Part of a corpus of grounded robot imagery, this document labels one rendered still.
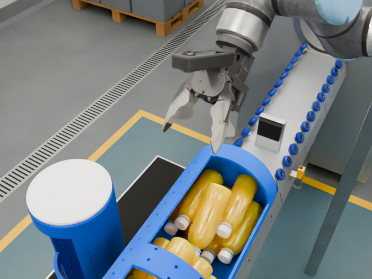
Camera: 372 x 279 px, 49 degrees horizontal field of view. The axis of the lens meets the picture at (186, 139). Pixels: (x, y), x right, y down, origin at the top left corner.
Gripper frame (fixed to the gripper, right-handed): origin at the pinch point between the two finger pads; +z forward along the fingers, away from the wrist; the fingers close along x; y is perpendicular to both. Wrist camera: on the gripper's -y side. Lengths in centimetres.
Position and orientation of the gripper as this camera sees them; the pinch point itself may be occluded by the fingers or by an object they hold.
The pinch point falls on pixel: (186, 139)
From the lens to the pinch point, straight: 74.5
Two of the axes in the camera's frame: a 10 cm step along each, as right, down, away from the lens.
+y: 5.6, 2.5, 7.9
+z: -4.0, 9.2, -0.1
